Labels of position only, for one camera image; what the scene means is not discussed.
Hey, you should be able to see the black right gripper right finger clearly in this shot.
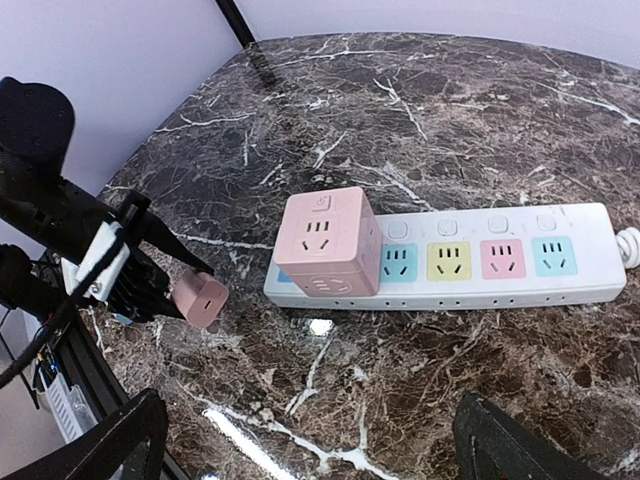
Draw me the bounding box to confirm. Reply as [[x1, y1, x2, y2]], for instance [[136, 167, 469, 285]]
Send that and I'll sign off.
[[452, 392, 605, 479]]

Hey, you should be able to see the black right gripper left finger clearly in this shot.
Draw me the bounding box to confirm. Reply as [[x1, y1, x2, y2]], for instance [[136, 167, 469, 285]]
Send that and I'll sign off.
[[7, 388, 168, 479]]

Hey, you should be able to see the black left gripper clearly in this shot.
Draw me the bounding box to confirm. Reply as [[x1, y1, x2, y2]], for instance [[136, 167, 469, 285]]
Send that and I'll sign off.
[[84, 191, 214, 323]]

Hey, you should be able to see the pink usb charger plug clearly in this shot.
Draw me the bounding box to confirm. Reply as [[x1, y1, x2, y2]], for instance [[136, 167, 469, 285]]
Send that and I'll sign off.
[[171, 270, 229, 329]]

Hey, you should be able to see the pink cube socket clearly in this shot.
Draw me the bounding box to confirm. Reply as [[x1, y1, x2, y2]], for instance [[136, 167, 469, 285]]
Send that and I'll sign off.
[[273, 187, 383, 297]]

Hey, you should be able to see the white multicolour power strip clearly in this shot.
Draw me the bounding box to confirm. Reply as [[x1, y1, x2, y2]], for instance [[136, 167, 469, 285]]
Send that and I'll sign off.
[[263, 203, 639, 311]]

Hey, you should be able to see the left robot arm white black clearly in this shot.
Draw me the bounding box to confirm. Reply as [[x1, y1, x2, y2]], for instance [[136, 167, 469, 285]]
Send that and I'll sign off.
[[1, 77, 213, 323]]

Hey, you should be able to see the light blue cable duct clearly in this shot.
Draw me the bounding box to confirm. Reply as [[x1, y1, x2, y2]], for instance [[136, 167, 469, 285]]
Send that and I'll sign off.
[[39, 372, 98, 444]]

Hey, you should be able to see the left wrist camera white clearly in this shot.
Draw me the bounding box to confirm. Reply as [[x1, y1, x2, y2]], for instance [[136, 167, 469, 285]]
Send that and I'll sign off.
[[62, 219, 132, 304]]

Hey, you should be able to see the black front rail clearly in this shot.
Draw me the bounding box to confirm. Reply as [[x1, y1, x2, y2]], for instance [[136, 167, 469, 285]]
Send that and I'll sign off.
[[41, 267, 191, 480]]

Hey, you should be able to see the left camera black cable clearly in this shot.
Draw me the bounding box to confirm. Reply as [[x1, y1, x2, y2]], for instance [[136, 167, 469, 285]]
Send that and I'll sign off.
[[0, 234, 126, 391]]

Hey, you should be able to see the grey power strip cable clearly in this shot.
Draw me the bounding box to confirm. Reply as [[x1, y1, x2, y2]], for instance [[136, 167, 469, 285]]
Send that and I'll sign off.
[[616, 227, 640, 269]]

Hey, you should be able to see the left black frame post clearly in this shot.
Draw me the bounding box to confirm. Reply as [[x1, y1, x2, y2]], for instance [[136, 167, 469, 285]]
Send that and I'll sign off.
[[215, 0, 255, 48]]

